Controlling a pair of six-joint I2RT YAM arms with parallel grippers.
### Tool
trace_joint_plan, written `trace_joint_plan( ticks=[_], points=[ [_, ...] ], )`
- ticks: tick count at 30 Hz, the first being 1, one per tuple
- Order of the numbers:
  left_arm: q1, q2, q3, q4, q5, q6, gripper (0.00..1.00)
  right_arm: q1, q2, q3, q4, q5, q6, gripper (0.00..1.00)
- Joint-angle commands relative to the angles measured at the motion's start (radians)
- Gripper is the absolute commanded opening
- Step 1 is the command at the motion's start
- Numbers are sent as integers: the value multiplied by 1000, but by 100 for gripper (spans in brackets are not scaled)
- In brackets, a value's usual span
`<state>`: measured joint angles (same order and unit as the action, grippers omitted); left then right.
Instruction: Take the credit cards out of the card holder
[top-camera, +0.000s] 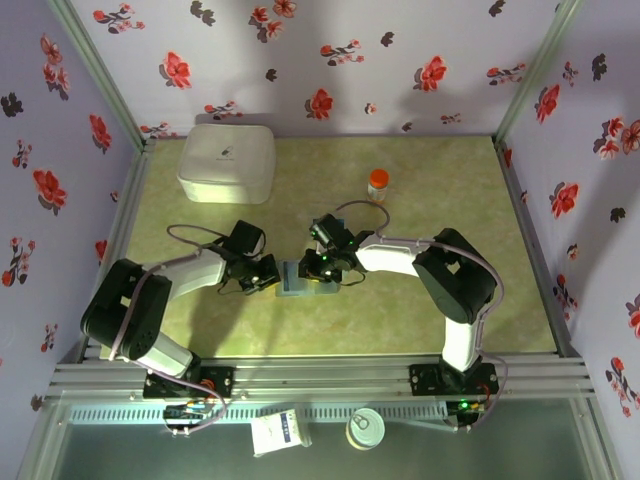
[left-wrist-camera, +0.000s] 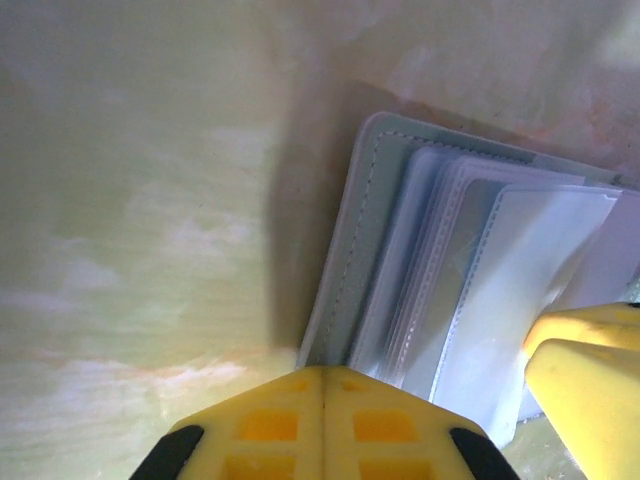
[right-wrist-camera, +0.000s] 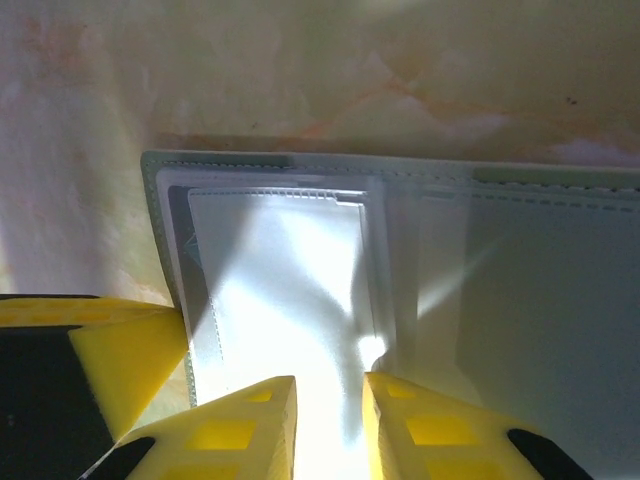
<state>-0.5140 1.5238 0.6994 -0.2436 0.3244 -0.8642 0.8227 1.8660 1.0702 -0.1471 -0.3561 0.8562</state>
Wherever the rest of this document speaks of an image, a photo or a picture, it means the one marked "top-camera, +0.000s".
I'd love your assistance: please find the white box with blue label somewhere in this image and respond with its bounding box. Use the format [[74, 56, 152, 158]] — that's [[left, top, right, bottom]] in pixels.
[[249, 408, 314, 458]]

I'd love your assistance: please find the white slotted cable duct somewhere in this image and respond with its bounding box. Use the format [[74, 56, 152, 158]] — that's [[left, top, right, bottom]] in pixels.
[[67, 402, 449, 426]]

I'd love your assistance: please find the aluminium frame post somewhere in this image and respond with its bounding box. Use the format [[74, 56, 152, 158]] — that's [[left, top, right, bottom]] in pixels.
[[47, 0, 156, 151], [493, 0, 584, 146]]

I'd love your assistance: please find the silver tin can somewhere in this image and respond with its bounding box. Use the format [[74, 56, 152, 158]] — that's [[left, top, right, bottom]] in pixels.
[[344, 407, 386, 451]]

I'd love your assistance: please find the aluminium side rail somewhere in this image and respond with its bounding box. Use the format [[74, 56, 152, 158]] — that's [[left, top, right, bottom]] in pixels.
[[492, 134, 581, 361], [74, 139, 159, 364]]

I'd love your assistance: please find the clear plastic card holder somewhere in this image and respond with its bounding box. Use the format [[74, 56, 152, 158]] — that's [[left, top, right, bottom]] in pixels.
[[274, 259, 342, 299]]

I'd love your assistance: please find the aluminium mounting rail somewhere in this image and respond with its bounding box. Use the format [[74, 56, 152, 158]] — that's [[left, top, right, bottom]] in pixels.
[[43, 352, 599, 401]]

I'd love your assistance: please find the lilac left arm cable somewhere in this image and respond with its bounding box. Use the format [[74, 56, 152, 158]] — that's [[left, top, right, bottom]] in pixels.
[[107, 224, 239, 439]]

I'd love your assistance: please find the orange-capped small bottle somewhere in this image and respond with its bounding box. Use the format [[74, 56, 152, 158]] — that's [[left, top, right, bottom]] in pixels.
[[367, 168, 390, 204]]

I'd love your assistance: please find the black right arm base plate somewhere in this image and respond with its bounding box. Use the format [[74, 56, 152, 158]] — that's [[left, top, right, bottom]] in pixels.
[[408, 363, 500, 397]]

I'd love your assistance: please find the white square lidded box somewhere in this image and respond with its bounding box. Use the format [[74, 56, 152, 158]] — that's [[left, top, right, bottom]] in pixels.
[[175, 123, 278, 205]]

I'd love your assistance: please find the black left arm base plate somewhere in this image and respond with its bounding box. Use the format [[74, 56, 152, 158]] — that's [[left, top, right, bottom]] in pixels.
[[143, 364, 236, 400]]

